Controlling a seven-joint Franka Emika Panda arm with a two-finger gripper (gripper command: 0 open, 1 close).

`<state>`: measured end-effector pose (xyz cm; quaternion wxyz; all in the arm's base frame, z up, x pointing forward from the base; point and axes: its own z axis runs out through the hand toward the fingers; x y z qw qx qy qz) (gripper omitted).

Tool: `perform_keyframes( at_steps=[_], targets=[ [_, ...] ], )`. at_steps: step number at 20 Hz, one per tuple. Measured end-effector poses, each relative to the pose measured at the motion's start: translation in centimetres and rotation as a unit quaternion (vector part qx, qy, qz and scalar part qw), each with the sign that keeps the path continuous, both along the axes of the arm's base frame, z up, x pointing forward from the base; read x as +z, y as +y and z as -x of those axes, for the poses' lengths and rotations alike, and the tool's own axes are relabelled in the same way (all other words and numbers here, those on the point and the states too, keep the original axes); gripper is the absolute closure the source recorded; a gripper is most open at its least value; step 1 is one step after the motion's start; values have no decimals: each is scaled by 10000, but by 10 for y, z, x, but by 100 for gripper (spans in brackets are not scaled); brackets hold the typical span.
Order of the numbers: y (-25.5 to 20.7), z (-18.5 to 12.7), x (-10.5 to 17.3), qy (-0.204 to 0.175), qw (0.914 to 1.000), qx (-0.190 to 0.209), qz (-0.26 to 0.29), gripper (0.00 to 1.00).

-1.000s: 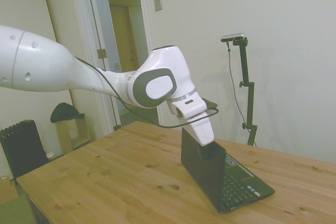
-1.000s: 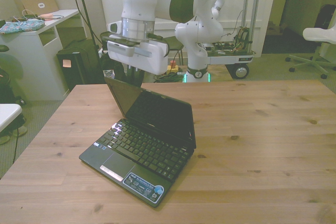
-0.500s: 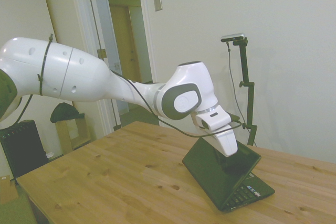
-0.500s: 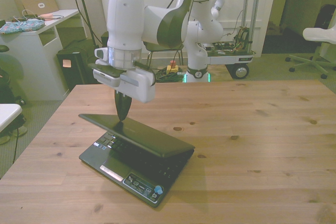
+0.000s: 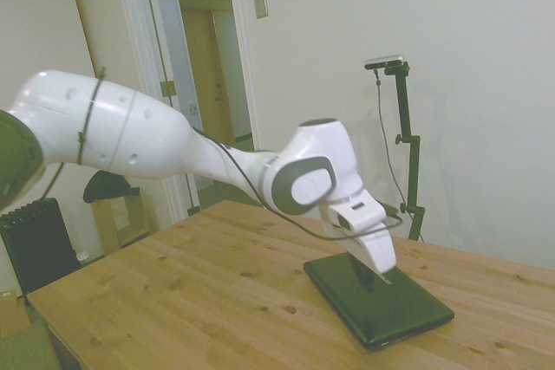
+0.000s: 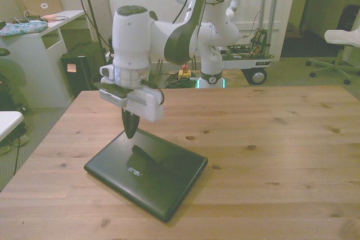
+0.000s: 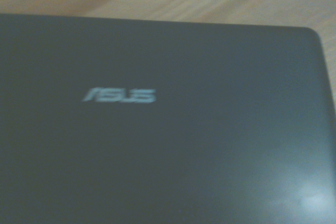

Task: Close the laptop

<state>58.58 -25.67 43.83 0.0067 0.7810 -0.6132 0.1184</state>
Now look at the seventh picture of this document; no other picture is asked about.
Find black Asus laptop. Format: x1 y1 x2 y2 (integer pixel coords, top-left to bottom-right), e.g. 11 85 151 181
0 13 336 224

